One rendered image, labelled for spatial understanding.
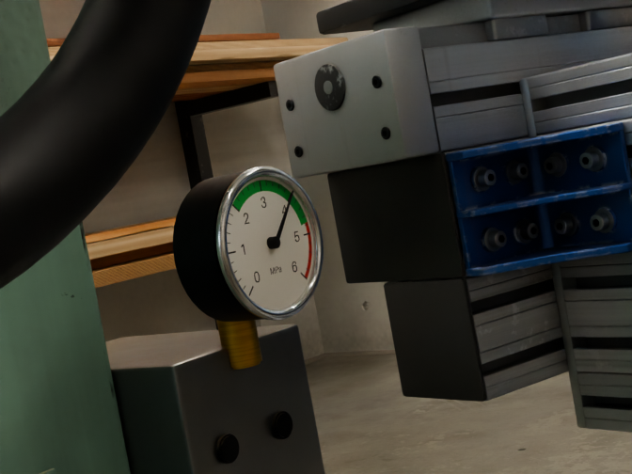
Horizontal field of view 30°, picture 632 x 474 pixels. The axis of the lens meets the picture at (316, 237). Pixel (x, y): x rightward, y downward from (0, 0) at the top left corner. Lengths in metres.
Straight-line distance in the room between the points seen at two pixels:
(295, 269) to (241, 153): 3.75
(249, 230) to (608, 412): 0.48
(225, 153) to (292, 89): 3.28
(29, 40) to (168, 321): 3.42
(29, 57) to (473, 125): 0.44
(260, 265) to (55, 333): 0.09
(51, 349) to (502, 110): 0.49
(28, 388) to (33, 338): 0.02
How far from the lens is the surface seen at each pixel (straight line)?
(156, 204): 3.90
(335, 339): 4.44
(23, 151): 0.25
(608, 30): 0.99
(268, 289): 0.48
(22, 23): 0.49
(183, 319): 3.94
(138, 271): 3.14
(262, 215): 0.48
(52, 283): 0.48
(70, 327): 0.49
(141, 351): 0.54
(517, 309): 0.88
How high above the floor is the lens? 0.68
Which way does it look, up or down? 3 degrees down
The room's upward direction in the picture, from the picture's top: 10 degrees counter-clockwise
